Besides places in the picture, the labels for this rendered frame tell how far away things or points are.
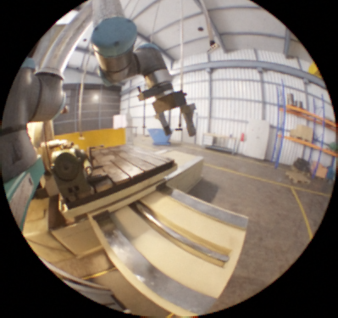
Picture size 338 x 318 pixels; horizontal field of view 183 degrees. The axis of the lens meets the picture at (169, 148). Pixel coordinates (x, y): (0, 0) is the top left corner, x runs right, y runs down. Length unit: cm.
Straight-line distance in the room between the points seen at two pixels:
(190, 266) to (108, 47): 92
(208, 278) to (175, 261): 24
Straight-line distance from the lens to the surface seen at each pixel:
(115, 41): 22
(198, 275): 78
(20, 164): 31
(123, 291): 118
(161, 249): 80
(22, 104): 35
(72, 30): 57
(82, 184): 82
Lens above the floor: 145
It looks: 15 degrees down
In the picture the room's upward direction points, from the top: 2 degrees clockwise
